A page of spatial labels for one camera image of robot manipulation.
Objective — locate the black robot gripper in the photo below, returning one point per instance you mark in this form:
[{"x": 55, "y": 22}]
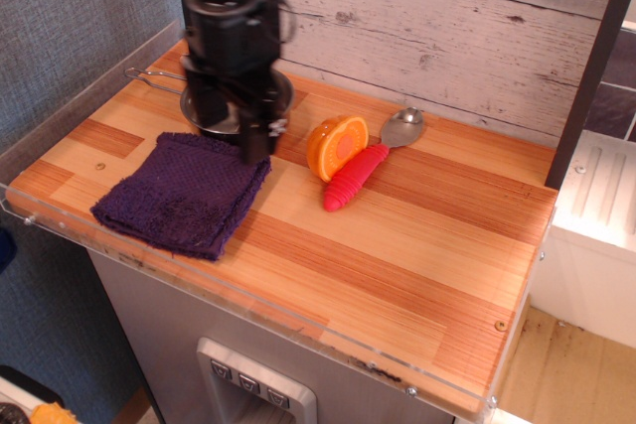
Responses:
[{"x": 240, "y": 41}]

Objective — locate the orange toy half slice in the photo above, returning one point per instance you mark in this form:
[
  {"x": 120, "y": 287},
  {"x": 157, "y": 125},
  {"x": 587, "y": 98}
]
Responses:
[{"x": 333, "y": 143}]

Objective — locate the purple folded rag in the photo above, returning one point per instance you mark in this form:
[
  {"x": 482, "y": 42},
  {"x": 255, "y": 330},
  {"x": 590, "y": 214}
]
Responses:
[{"x": 188, "y": 197}]

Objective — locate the small steel saucepan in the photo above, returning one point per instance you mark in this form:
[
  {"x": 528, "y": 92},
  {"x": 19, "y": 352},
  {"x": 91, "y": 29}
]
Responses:
[{"x": 227, "y": 128}]

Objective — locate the clear acrylic edge guard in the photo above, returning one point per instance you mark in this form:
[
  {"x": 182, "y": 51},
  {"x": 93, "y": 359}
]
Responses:
[{"x": 420, "y": 287}]

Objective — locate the silver dispenser panel with buttons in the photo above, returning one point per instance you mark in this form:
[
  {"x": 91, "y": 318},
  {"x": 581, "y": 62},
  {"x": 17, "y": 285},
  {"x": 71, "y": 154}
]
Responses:
[{"x": 243, "y": 390}]

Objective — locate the orange object bottom left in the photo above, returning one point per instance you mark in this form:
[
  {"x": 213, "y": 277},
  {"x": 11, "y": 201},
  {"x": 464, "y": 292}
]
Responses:
[{"x": 52, "y": 413}]

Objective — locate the white toy sink drainboard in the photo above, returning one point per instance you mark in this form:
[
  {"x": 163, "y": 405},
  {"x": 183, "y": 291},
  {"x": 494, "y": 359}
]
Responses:
[{"x": 597, "y": 196}]

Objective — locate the red handled metal spoon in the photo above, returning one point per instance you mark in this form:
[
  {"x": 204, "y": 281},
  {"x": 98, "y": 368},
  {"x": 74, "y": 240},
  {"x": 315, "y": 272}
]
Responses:
[{"x": 402, "y": 129}]

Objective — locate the dark right wooden post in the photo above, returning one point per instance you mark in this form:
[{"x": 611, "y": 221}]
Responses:
[{"x": 608, "y": 31}]

